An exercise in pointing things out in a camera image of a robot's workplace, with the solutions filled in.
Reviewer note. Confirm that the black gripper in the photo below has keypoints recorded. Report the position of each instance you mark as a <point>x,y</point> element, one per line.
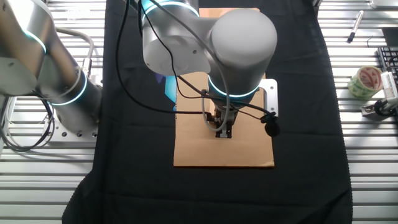
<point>225,116</point>

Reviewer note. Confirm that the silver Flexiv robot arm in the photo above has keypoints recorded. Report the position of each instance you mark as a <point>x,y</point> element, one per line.
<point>242,43</point>

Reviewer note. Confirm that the brown cardboard sheet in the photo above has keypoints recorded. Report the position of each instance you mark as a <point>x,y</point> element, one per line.
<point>192,149</point>

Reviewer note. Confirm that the black cloth with blue print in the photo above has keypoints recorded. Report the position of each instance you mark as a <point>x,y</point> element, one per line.
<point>140,155</point>

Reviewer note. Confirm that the clear packing tape roll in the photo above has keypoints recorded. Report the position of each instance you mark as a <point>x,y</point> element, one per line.
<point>354,87</point>

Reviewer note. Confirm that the small allen key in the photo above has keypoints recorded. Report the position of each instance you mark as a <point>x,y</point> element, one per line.
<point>367,42</point>

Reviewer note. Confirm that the black and silver marker pen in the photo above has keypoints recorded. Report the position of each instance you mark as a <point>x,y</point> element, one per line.
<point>356,25</point>

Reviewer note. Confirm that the black keyboard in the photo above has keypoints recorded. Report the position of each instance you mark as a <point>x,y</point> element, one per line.
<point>388,57</point>

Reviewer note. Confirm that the clear plastic film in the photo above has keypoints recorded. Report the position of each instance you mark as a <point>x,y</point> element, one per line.
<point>77,14</point>

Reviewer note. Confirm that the black box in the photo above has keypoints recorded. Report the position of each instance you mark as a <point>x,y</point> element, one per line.
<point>390,37</point>

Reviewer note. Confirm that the grey flat device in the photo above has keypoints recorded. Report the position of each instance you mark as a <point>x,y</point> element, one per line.
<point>384,3</point>

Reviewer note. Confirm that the silver wrist camera mount plate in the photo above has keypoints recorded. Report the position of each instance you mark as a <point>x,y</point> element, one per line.
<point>273,96</point>

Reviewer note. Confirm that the metal camera bracket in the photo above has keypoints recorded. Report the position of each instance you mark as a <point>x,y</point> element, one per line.
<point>368,110</point>

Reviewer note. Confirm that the silver camera on stand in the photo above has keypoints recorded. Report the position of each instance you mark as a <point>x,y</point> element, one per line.
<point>390,85</point>

